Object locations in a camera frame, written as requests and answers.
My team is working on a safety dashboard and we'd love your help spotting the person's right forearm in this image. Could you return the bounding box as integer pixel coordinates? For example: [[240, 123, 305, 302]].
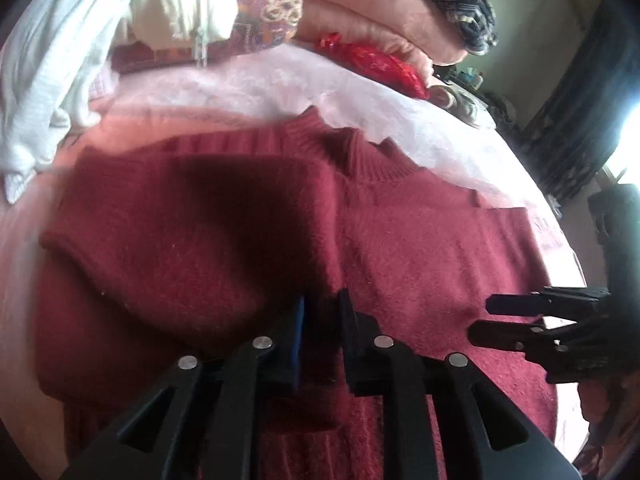
[[575, 375, 640, 480]]

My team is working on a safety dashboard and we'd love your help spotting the dark plaid garment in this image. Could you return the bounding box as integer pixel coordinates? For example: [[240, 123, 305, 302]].
[[404, 0, 501, 57]]

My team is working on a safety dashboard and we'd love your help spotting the pink printed bed blanket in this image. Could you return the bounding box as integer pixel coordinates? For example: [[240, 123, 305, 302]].
[[0, 44, 593, 480]]

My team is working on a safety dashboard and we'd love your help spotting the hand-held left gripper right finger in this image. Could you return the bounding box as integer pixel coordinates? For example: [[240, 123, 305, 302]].
[[336, 287, 583, 480]]

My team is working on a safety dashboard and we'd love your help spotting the colourful patterned cloth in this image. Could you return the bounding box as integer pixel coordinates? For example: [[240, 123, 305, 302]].
[[227, 0, 304, 54]]

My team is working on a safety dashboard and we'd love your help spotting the red patterned fabric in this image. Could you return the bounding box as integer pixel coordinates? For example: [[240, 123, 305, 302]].
[[319, 32, 432, 101]]

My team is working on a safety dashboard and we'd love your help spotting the white garment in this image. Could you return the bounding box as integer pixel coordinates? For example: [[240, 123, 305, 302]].
[[0, 0, 151, 203]]

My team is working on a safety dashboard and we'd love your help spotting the dark curtain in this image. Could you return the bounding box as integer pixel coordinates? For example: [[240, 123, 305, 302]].
[[520, 0, 640, 211]]

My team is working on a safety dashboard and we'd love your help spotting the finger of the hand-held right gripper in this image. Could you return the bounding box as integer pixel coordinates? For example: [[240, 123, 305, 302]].
[[467, 319, 603, 386], [486, 286, 612, 319]]

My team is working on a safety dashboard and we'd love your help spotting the dark red knitted sweater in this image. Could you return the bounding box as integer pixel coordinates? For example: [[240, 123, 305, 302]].
[[37, 107, 558, 480]]

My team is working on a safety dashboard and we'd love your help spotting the folded pink blanket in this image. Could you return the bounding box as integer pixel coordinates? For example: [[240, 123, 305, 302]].
[[285, 0, 472, 86]]

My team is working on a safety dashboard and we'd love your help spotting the grey white cloth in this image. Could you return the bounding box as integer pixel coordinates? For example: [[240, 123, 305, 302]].
[[430, 75, 501, 129]]

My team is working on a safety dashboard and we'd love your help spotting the cream cloth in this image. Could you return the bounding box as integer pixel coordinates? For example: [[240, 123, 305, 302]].
[[129, 0, 239, 52]]

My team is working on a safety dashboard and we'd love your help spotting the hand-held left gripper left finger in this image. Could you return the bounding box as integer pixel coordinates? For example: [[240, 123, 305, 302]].
[[60, 296, 307, 480]]

